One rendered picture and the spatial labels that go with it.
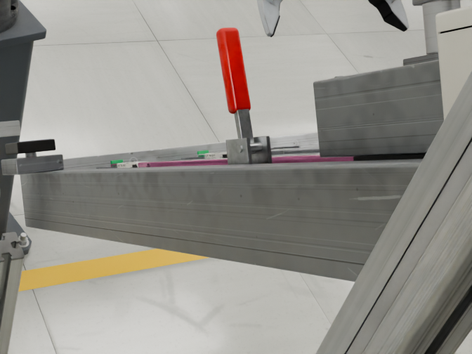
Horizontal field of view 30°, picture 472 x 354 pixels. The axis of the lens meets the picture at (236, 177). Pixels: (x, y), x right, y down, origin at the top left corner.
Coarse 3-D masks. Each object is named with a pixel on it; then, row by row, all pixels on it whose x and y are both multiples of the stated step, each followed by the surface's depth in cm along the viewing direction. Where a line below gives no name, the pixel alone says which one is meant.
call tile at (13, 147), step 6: (6, 144) 93; (12, 144) 91; (18, 144) 90; (24, 144) 90; (30, 144) 90; (36, 144) 91; (42, 144) 91; (48, 144) 91; (54, 144) 91; (6, 150) 93; (12, 150) 92; (18, 150) 90; (24, 150) 90; (30, 150) 90; (36, 150) 91; (42, 150) 91; (48, 150) 91
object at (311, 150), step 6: (276, 150) 90; (282, 150) 89; (288, 150) 88; (294, 150) 87; (300, 150) 86; (306, 150) 85; (312, 150) 84; (318, 150) 83; (198, 156) 105; (204, 156) 104
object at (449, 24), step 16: (448, 16) 40; (464, 16) 40; (448, 32) 41; (464, 32) 40; (448, 48) 41; (464, 48) 40; (448, 64) 41; (464, 64) 40; (448, 80) 41; (464, 80) 40; (448, 96) 41; (448, 112) 41
